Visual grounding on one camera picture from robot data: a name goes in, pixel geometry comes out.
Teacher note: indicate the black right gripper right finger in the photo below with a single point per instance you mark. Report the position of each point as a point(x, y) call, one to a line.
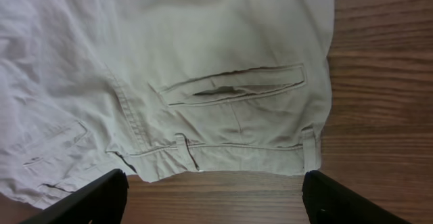
point(328, 202)

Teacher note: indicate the beige shorts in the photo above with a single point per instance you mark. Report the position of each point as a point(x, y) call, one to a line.
point(159, 87)

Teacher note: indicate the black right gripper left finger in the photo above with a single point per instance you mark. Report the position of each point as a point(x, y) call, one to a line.
point(101, 202)

